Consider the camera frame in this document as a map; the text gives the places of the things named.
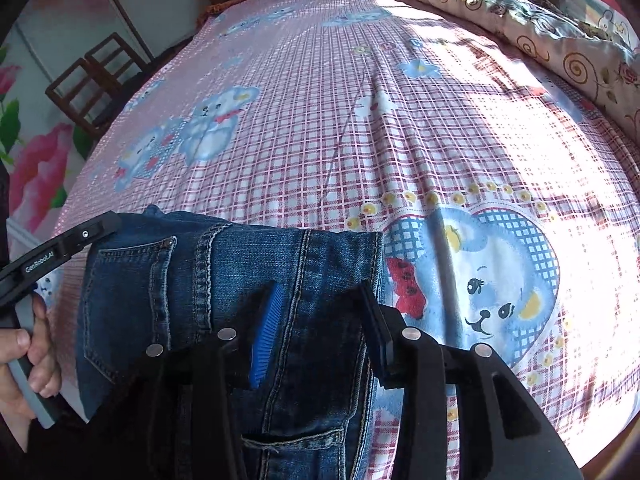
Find dark wooden chair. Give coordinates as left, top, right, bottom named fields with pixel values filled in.
left=44, top=32, right=154, bottom=137

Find person's left hand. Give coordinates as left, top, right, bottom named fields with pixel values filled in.
left=0, top=294, right=62, bottom=420

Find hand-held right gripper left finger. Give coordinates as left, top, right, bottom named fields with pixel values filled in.
left=107, top=281, right=284, bottom=480

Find blue denim pants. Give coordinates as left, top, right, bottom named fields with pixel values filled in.
left=75, top=204, right=387, bottom=480

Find floral printed wardrobe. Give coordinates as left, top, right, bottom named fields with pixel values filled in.
left=0, top=0, right=206, bottom=241

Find cartoon printed pillow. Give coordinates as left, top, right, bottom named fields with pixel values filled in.
left=582, top=2, right=640, bottom=52

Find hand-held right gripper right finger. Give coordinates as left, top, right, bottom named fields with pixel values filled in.
left=357, top=286, right=584, bottom=480

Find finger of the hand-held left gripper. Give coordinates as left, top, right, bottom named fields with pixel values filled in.
left=74, top=211, right=122, bottom=257

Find red checked cartoon bedsheet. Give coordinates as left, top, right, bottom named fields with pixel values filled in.
left=52, top=0, right=640, bottom=467

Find floral swirl quilt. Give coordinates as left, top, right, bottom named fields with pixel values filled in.
left=350, top=0, right=640, bottom=147

